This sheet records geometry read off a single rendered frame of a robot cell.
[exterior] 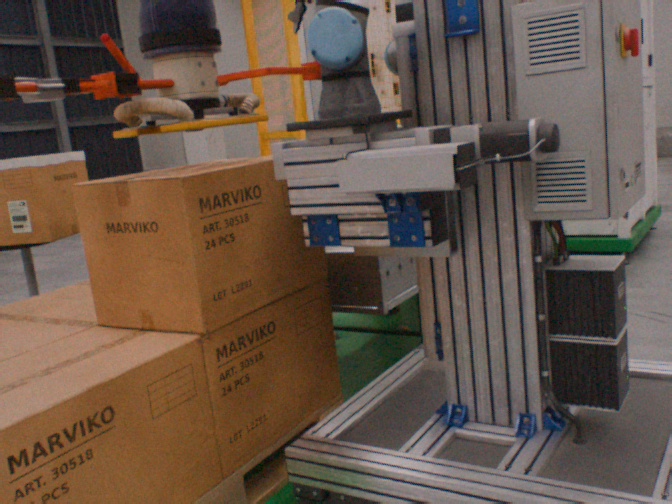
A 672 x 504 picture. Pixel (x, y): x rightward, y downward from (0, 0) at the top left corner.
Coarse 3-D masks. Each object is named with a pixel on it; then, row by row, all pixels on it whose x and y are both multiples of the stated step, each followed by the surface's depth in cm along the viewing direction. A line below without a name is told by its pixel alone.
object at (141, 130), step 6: (144, 126) 191; (150, 126) 193; (156, 126) 195; (114, 132) 192; (120, 132) 191; (126, 132) 190; (132, 132) 188; (138, 132) 188; (144, 132) 189; (150, 132) 191; (156, 132) 193; (162, 132) 195; (168, 132) 197
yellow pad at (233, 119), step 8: (200, 112) 186; (232, 112) 197; (192, 120) 180; (200, 120) 183; (208, 120) 183; (216, 120) 186; (224, 120) 188; (232, 120) 191; (240, 120) 194; (248, 120) 197; (256, 120) 200; (264, 120) 203; (168, 128) 181; (176, 128) 179; (184, 128) 178; (192, 128) 179; (200, 128) 181
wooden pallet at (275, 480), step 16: (336, 400) 227; (320, 416) 220; (288, 432) 206; (304, 432) 224; (272, 448) 199; (256, 464) 192; (272, 464) 213; (224, 480) 182; (240, 480) 187; (256, 480) 204; (272, 480) 203; (208, 496) 176; (224, 496) 181; (240, 496) 187; (256, 496) 195
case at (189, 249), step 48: (96, 192) 182; (144, 192) 173; (192, 192) 170; (240, 192) 185; (96, 240) 187; (144, 240) 177; (192, 240) 170; (240, 240) 185; (288, 240) 204; (96, 288) 191; (144, 288) 181; (192, 288) 172; (240, 288) 186; (288, 288) 204
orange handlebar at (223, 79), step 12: (240, 72) 189; (252, 72) 187; (264, 72) 185; (276, 72) 187; (288, 72) 191; (300, 72) 196; (312, 72) 201; (24, 84) 152; (84, 84) 164; (96, 84) 167; (108, 84) 170; (144, 84) 180; (156, 84) 183; (168, 84) 187
